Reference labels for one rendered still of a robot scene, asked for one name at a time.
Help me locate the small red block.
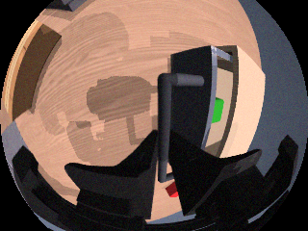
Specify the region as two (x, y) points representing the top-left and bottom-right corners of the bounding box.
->
(166, 181), (178, 197)

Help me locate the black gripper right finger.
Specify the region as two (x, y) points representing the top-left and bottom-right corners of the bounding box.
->
(168, 129), (262, 217)

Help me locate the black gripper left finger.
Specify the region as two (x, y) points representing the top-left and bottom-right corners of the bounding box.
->
(64, 130), (158, 219)

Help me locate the green block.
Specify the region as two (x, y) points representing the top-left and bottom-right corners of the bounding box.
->
(212, 97), (224, 123)

